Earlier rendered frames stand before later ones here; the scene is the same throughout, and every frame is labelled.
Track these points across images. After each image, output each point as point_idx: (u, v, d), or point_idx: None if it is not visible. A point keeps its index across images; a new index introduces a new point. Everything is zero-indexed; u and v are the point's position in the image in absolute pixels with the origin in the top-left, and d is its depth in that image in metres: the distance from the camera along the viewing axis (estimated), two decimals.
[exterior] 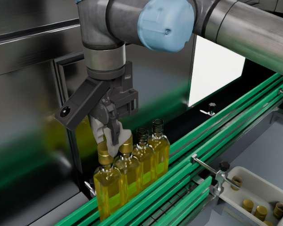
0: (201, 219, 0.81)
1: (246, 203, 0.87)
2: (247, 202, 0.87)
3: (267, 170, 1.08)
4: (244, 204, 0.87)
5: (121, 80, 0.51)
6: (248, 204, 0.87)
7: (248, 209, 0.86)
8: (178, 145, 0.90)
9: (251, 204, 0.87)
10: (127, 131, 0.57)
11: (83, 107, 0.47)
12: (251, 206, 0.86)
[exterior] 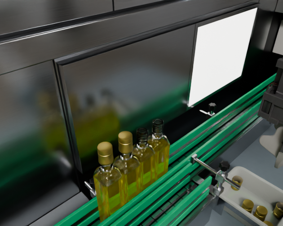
0: (201, 219, 0.81)
1: (246, 203, 0.87)
2: (247, 202, 0.87)
3: (267, 170, 1.08)
4: (244, 204, 0.87)
5: None
6: (248, 204, 0.87)
7: (248, 209, 0.86)
8: (178, 145, 0.90)
9: (251, 204, 0.87)
10: None
11: None
12: (251, 206, 0.86)
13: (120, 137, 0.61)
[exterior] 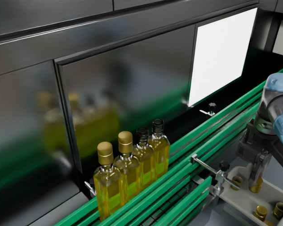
0: (201, 219, 0.81)
1: None
2: None
3: (267, 170, 1.08)
4: None
5: None
6: (257, 180, 0.81)
7: (257, 185, 0.80)
8: (178, 145, 0.90)
9: (260, 180, 0.81)
10: None
11: None
12: (260, 183, 0.80)
13: (120, 137, 0.61)
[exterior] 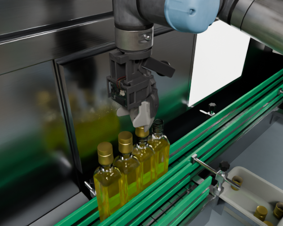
0: (201, 219, 0.81)
1: None
2: None
3: (267, 170, 1.08)
4: None
5: None
6: None
7: None
8: (178, 145, 0.90)
9: None
10: (119, 108, 0.62)
11: None
12: None
13: (120, 137, 0.61)
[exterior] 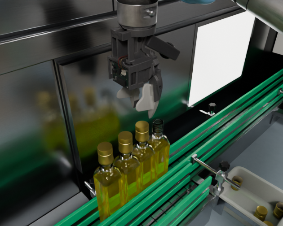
0: (201, 219, 0.81)
1: (142, 126, 0.65)
2: (140, 125, 0.65)
3: (267, 170, 1.08)
4: (144, 128, 0.64)
5: None
6: (144, 124, 0.65)
7: (148, 128, 0.66)
8: (178, 145, 0.90)
9: (144, 122, 0.66)
10: (120, 90, 0.60)
11: None
12: (148, 123, 0.66)
13: (120, 137, 0.61)
